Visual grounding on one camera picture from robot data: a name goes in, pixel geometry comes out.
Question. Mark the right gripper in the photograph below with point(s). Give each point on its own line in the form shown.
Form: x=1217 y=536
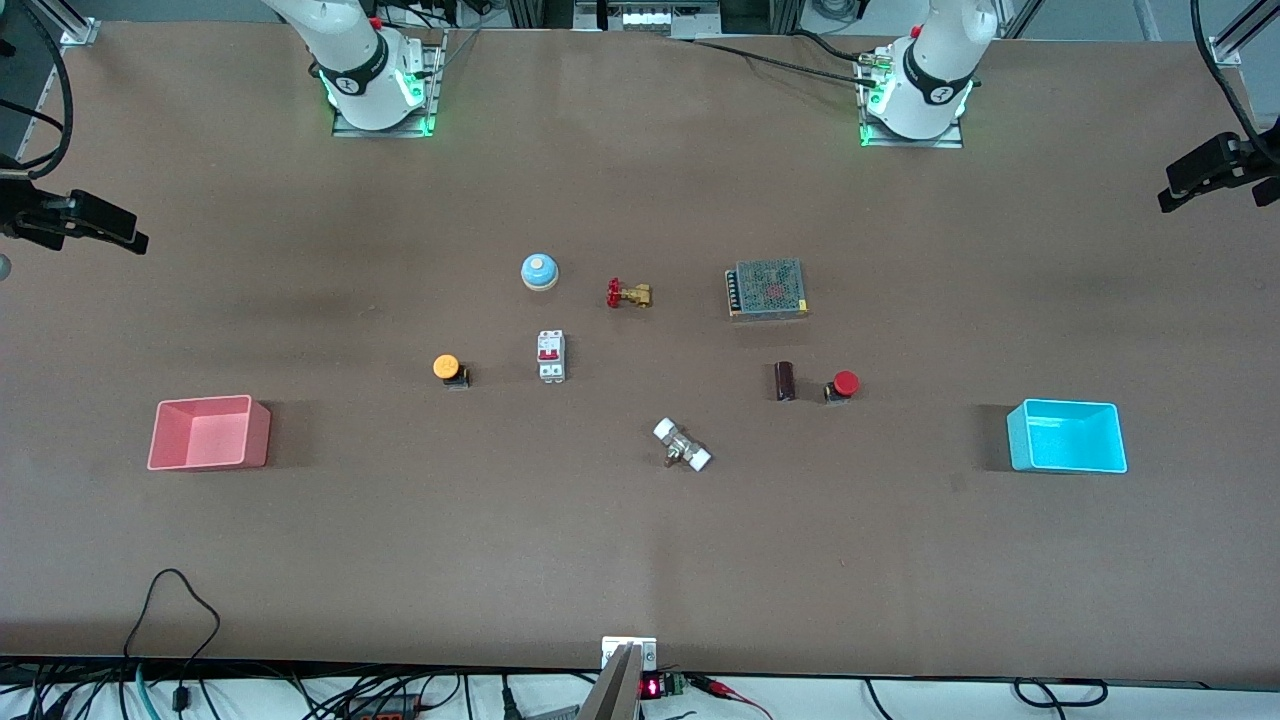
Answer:
x=30 y=213

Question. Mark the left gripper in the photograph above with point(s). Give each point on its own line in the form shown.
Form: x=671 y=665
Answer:
x=1243 y=160

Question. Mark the yellow push button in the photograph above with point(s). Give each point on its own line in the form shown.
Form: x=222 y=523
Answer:
x=449 y=369

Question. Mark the red push button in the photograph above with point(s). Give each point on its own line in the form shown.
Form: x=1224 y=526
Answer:
x=843 y=385

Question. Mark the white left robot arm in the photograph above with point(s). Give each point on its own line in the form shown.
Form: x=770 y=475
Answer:
x=935 y=60

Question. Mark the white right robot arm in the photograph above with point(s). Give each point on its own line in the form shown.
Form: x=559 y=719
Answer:
x=350 y=45

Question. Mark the pink plastic box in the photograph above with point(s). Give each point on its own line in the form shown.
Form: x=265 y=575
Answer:
x=208 y=433

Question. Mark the cyan plastic box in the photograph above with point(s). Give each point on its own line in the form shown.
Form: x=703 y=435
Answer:
x=1068 y=437

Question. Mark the blue call bell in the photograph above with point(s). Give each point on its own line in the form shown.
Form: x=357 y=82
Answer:
x=539 y=271

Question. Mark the metal mesh power supply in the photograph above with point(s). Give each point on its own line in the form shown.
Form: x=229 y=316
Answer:
x=768 y=288

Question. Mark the white circuit breaker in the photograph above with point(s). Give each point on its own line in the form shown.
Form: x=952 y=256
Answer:
x=551 y=356

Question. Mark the dark brown cylindrical capacitor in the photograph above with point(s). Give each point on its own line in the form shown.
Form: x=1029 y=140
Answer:
x=785 y=381

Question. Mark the metal fitting white caps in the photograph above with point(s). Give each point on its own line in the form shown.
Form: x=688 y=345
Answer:
x=682 y=445

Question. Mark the red LED display module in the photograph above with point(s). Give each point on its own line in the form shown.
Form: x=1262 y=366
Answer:
x=660 y=686

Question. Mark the aluminium frame corner post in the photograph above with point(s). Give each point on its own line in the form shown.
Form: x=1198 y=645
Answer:
x=80 y=25
x=1240 y=40

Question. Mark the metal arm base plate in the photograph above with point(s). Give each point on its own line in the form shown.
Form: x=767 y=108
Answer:
x=432 y=95
x=955 y=140

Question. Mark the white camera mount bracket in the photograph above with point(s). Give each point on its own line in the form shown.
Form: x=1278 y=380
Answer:
x=612 y=647

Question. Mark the grey aluminium mount bar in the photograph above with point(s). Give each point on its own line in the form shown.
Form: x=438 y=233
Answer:
x=612 y=692

